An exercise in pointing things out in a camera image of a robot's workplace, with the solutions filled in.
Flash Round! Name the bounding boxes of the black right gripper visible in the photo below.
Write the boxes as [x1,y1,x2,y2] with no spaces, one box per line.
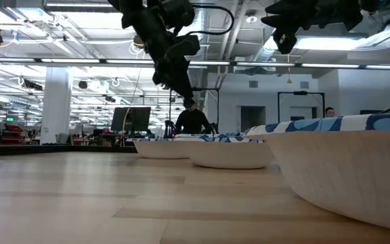
[261,0,322,56]

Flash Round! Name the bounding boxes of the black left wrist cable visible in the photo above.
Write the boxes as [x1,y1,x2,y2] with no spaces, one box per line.
[187,3,236,37]

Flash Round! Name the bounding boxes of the dark background monitor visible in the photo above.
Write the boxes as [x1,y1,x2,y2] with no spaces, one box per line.
[110,106,152,134]

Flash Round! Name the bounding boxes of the white square pillar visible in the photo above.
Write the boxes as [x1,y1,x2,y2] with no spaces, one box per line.
[40,66,73,145]

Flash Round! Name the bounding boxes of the blue patterned paper bowl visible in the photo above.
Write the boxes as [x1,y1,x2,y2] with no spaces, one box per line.
[174,133,276,170]
[127,136,192,160]
[244,113,390,235]

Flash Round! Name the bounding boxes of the red storage bins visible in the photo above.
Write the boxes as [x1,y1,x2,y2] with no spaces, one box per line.
[0,123,24,146]

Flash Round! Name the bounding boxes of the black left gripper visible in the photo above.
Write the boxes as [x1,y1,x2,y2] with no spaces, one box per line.
[152,33,201,101]

